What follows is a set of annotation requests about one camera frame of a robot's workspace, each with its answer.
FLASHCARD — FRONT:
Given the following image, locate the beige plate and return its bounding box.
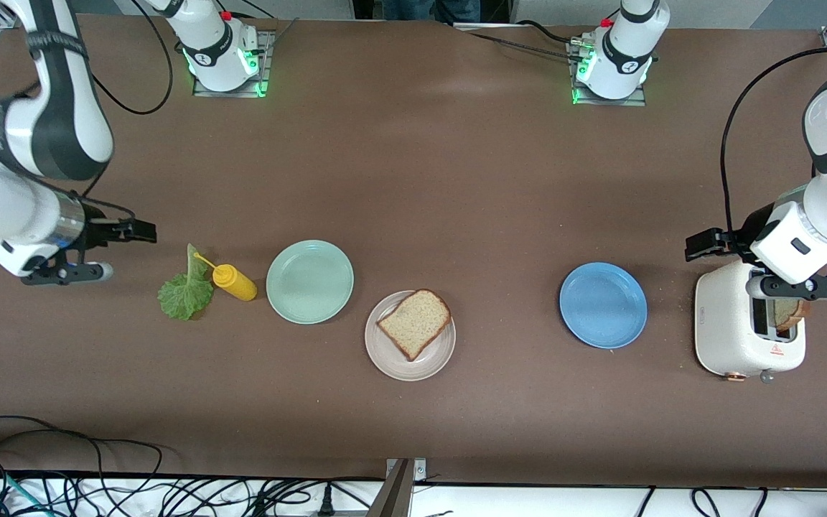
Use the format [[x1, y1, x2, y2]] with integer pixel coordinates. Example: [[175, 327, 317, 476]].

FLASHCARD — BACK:
[[365, 290, 457, 382]]

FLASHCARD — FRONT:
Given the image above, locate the grey metal table bracket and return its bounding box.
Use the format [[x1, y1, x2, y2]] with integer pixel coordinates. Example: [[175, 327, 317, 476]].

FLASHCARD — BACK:
[[367, 457, 429, 517]]

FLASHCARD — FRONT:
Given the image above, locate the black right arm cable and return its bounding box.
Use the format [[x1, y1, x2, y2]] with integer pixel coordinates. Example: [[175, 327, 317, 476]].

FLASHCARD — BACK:
[[0, 0, 172, 230]]

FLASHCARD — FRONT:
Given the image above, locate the white two-slot toaster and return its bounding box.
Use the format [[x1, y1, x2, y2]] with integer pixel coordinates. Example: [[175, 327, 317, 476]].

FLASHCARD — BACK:
[[695, 258, 807, 383]]

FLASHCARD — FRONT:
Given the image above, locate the yellow mustard squeeze bottle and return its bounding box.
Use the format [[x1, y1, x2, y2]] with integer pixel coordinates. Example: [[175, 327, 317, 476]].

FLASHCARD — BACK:
[[193, 252, 258, 302]]

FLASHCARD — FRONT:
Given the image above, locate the brown bread slice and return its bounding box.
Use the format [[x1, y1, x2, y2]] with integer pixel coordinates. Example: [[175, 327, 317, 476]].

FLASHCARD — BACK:
[[376, 289, 452, 362], [775, 298, 810, 332]]

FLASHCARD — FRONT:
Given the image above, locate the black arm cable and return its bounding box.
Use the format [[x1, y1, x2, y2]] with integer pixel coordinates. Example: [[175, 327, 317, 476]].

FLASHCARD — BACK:
[[0, 0, 172, 230], [719, 45, 827, 238]]

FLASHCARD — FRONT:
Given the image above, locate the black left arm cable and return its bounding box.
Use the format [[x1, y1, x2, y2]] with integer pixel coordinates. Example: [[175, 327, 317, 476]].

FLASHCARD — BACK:
[[719, 45, 827, 238]]

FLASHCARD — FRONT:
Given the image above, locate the green lettuce leaf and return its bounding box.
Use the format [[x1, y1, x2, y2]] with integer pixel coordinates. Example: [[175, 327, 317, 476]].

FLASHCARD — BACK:
[[157, 243, 215, 321]]

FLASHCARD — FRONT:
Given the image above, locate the blue plate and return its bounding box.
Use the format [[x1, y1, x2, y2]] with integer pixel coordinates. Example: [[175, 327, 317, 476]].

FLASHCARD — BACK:
[[559, 262, 648, 350]]

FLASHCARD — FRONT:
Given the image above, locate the black braided base cable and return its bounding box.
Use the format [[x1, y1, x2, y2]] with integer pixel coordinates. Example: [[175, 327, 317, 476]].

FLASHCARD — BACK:
[[467, 30, 579, 60]]

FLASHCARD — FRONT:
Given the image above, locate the mint green plate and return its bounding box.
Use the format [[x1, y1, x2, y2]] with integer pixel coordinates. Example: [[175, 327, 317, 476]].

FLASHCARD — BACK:
[[266, 240, 355, 325]]

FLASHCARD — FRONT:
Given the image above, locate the person in blue jeans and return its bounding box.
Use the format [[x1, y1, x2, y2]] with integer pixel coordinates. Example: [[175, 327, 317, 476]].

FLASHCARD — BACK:
[[381, 0, 482, 22]]

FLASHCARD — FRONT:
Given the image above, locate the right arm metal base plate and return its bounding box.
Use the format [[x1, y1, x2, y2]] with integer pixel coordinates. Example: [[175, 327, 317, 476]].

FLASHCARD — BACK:
[[192, 30, 271, 98]]

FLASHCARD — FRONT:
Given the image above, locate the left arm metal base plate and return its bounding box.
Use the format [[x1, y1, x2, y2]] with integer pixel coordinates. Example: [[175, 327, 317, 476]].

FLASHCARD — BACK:
[[571, 39, 648, 107]]

